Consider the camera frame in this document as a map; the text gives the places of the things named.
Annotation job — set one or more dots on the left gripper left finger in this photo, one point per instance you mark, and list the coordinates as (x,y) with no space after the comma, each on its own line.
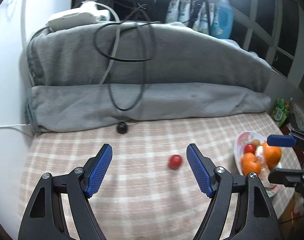
(44,216)

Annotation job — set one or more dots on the peeled pomelo segment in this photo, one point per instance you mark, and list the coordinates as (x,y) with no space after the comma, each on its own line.
(259,153)

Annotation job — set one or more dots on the brown kiwi fruit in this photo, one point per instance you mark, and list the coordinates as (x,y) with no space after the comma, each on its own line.
(256,142)

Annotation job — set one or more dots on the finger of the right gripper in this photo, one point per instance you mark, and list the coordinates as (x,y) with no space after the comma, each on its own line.
(295,138)
(288,178)

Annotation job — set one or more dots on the floral white plate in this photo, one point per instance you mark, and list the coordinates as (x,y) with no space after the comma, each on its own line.
(246,138)

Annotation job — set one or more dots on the mandarin orange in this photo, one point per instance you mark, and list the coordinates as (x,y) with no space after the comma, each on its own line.
(249,163)

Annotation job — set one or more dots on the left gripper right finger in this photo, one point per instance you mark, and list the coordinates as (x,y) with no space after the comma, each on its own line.
(254,216)

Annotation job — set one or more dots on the red cherry tomato on cloth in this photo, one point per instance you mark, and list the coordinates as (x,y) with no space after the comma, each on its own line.
(175,161)

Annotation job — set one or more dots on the large orange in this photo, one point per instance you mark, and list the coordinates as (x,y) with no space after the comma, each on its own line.
(272,155)

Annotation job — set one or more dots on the white power strip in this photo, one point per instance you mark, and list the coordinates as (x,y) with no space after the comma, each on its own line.
(87,13)

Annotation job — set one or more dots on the dark plum by blanket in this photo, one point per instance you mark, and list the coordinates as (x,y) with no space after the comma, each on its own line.
(122,128)

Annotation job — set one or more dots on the blue detergent bottle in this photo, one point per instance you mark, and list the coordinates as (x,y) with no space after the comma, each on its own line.
(223,20)

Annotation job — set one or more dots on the grey folded blanket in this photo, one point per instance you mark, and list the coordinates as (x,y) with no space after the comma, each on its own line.
(97,75)

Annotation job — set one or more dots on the patterned refill pouches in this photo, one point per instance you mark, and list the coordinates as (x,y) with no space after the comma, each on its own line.
(179,12)

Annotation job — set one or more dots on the black tripod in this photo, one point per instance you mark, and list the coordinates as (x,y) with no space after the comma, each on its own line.
(195,12)

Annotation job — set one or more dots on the green drink bottle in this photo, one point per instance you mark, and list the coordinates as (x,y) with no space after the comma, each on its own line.
(278,113)

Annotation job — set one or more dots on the red cherry tomato in plate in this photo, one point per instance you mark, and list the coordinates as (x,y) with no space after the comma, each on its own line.
(250,148)

